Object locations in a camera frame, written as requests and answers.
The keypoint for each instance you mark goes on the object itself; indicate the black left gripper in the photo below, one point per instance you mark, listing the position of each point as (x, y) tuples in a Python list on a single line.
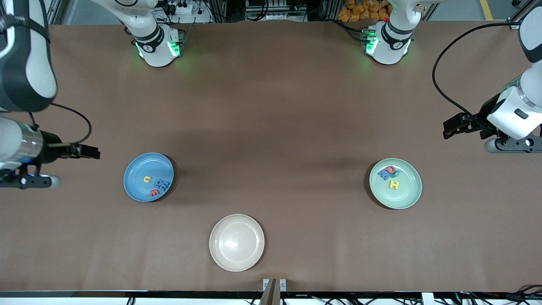
[(481, 118)]

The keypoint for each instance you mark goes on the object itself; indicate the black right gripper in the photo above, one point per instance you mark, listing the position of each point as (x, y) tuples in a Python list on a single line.
[(51, 146)]

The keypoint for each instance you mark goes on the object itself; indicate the blue foam letter a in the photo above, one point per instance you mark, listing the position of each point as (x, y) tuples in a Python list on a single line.
[(159, 184)]

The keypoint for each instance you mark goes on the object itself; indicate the red foam letter w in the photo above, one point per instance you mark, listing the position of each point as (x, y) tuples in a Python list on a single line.
[(155, 193)]

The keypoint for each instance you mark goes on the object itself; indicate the red foam letter G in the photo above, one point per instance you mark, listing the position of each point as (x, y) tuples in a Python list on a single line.
[(392, 170)]

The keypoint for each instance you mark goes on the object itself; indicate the blue foam small m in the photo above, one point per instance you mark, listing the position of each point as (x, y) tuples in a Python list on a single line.
[(166, 185)]

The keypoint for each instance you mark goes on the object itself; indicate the yellow foam letter H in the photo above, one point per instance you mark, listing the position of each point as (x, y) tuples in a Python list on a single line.
[(394, 185)]

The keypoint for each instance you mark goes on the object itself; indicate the blue foam capital W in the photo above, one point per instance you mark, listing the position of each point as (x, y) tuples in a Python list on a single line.
[(384, 175)]

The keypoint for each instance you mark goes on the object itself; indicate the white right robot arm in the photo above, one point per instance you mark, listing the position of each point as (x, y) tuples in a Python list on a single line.
[(25, 63)]

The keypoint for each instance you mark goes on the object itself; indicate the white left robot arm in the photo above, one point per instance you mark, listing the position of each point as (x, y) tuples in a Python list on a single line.
[(516, 106)]

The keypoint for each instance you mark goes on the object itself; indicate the blue plate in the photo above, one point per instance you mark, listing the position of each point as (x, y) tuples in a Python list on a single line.
[(139, 173)]

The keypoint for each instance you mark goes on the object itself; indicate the green plate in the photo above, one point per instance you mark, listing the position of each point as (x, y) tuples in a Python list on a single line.
[(406, 195)]

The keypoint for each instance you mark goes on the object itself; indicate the bag of oranges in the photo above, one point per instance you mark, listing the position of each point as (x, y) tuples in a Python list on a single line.
[(364, 9)]

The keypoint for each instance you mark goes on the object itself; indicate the white power strip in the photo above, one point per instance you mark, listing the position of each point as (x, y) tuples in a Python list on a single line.
[(182, 7)]

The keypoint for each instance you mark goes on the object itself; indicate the beige plate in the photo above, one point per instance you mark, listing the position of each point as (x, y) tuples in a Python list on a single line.
[(236, 242)]

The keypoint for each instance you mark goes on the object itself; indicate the metal equipment rack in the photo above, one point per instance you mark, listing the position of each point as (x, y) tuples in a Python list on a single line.
[(271, 9)]

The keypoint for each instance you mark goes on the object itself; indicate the aluminium frame post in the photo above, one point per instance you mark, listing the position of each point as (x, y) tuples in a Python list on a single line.
[(514, 21)]

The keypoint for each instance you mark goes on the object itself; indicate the black table edge rail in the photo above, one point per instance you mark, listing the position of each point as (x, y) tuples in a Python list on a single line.
[(127, 293)]

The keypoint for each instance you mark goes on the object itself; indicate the brown camera strut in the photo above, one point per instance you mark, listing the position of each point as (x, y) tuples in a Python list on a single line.
[(269, 294)]

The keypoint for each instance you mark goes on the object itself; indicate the small metal bracket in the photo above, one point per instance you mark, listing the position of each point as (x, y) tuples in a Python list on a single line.
[(283, 284)]

